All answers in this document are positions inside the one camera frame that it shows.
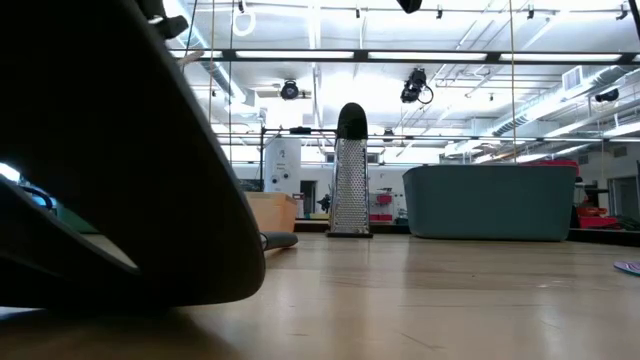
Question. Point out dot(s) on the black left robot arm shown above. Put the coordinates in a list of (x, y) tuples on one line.
[(170, 27)]

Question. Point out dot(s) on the red storage box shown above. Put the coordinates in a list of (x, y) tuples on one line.
[(381, 217), (384, 199)]

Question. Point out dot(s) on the blue-grey plastic bin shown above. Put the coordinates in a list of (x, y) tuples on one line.
[(490, 200)]

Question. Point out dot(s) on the red plastic container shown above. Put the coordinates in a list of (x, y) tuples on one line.
[(555, 163)]

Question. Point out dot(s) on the black ceiling device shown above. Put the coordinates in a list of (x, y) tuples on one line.
[(607, 95)]

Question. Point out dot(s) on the orange plastic bin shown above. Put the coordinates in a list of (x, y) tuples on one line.
[(272, 212)]

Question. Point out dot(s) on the orange crate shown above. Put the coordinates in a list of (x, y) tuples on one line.
[(592, 211)]

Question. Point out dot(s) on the red crate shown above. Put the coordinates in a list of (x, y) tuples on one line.
[(597, 222)]

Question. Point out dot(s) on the green plastic bin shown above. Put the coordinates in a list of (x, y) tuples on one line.
[(75, 222)]

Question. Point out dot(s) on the black overhead frame bar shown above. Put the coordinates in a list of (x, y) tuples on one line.
[(360, 56)]

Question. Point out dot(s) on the black overhead camera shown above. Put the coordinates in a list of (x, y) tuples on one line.
[(412, 87)]

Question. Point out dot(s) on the round black ceiling camera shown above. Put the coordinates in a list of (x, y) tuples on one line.
[(289, 91)]

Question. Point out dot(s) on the black table frame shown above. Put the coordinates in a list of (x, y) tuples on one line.
[(600, 236)]

